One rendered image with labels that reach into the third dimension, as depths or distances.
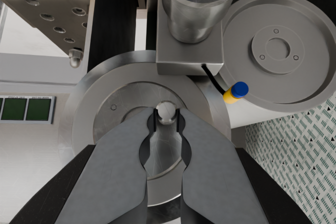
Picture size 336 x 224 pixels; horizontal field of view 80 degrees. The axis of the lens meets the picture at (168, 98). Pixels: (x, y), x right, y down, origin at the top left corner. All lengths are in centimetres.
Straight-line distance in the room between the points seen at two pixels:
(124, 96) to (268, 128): 25
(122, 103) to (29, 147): 46
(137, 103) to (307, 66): 16
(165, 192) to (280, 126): 21
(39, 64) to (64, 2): 320
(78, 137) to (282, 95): 18
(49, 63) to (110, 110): 340
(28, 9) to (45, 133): 28
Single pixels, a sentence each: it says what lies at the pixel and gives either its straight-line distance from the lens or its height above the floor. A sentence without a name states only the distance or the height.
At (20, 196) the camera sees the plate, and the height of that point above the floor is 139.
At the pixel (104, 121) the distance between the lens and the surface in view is 16.
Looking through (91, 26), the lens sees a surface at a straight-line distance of 23.
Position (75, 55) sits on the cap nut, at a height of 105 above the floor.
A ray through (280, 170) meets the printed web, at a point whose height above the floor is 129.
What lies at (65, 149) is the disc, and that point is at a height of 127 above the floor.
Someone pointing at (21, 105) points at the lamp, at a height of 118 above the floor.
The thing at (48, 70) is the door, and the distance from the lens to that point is 352.
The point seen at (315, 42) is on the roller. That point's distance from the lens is 24.
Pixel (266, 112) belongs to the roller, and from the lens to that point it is 19.
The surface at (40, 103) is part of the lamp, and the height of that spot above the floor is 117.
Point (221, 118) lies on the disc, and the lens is 18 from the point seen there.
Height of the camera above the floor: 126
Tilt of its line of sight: 13 degrees down
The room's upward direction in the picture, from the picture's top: 179 degrees counter-clockwise
